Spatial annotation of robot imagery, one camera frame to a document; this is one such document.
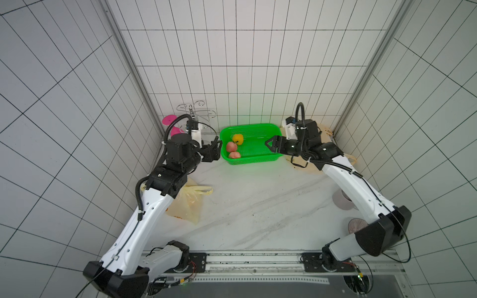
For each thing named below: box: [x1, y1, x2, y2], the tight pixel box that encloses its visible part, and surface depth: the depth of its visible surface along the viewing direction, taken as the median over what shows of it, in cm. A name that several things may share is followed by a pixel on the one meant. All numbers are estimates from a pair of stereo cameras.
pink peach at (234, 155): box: [228, 151, 241, 159], surface depth 102 cm
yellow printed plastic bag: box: [165, 176, 214, 225], surface depth 81 cm
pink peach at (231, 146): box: [226, 141, 238, 153], surface depth 109 cm
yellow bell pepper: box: [232, 134, 245, 146], surface depth 112 cm
